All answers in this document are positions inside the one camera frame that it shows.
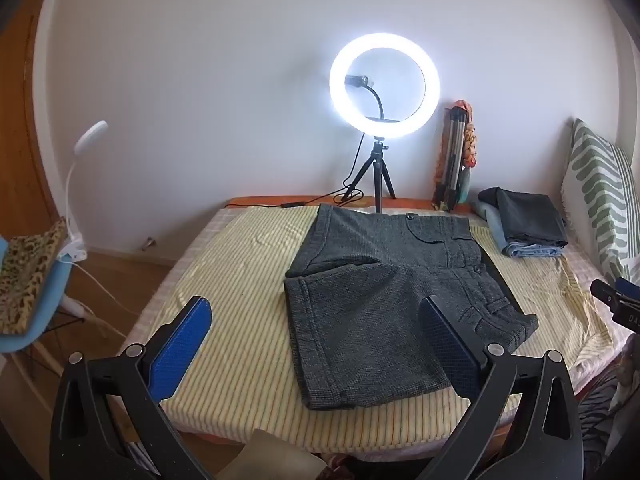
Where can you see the brown paper sheet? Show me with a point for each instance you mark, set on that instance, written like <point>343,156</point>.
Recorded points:
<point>275,460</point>

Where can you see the folded silver tripod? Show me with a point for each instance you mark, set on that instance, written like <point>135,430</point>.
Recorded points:
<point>450,165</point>

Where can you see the bed mattress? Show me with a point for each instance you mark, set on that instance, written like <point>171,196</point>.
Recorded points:
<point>595,270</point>

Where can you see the striped yellow bed sheet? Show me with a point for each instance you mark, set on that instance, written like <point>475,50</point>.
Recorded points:
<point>250,310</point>

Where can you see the black tripod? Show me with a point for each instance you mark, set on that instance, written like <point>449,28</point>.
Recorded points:
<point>376,172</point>

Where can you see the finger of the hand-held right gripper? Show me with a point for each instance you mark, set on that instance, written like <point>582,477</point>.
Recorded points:
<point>612,302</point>

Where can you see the folded dark grey pants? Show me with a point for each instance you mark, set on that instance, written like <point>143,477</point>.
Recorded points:
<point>530,220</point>

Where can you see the light blue chair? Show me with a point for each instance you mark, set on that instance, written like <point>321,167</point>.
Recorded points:
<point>35,310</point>

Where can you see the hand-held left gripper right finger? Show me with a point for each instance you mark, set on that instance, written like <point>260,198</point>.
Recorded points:
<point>452,355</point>

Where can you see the metal door stopper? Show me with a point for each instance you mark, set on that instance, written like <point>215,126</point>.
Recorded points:
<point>148,244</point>

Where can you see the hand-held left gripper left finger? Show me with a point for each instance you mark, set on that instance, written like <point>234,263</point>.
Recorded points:
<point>177,347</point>

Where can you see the wooden door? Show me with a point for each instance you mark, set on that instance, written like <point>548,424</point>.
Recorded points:
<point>27,130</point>

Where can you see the folded blue jeans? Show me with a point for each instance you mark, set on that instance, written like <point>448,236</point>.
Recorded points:
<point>520,247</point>

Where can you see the phone holder gooseneck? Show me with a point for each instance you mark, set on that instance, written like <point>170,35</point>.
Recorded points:
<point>367,91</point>

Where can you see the white clip desk lamp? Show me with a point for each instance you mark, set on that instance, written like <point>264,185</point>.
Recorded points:
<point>75,200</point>

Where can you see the green patterned pillow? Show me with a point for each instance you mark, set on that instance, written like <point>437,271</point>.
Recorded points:
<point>600,205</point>

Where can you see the grey short pants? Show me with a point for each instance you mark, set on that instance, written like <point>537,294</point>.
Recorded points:
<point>385,300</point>

